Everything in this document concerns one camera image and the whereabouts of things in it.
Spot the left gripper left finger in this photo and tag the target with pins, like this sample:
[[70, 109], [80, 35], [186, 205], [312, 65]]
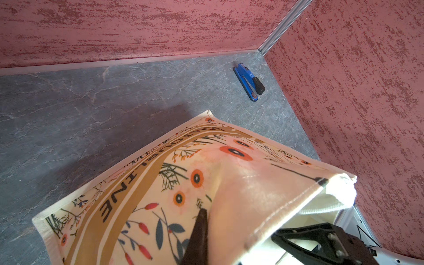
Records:
[[197, 250]]

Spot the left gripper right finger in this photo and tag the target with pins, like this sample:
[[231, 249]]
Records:
[[337, 246]]

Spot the cream floral canvas tote bag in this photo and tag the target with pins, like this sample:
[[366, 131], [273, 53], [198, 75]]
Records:
[[142, 211]]

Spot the blue stapler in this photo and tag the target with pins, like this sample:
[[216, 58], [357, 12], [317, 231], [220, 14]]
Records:
[[251, 84]]

